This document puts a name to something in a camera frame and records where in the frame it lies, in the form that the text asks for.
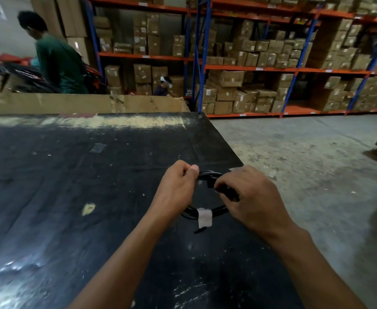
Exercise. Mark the cardboard boxes on narrow rack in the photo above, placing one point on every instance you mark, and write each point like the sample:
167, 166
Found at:
142, 73

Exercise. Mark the stack of tall cardboard boxes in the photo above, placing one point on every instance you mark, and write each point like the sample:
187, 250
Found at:
72, 16

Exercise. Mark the person's left hand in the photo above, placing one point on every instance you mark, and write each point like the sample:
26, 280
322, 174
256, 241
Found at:
175, 189

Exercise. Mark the person's left forearm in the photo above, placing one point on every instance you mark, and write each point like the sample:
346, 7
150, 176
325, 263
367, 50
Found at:
120, 273

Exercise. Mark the person's right forearm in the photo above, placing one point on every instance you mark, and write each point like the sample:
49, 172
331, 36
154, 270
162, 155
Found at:
314, 276

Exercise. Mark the large cardboard bin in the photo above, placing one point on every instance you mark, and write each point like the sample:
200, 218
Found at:
79, 104

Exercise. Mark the black motorcycle with red parts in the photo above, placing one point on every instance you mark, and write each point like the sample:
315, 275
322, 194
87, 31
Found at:
24, 77

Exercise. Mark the clear tape piece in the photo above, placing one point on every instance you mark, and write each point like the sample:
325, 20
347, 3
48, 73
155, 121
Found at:
97, 148

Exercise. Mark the narrow blue orange shelf rack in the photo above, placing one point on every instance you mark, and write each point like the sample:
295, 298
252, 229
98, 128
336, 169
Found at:
127, 55

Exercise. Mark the wide blue orange shelf rack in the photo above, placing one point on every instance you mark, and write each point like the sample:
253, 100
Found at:
282, 69

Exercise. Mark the person's right hand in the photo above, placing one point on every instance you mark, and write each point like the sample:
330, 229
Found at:
259, 202

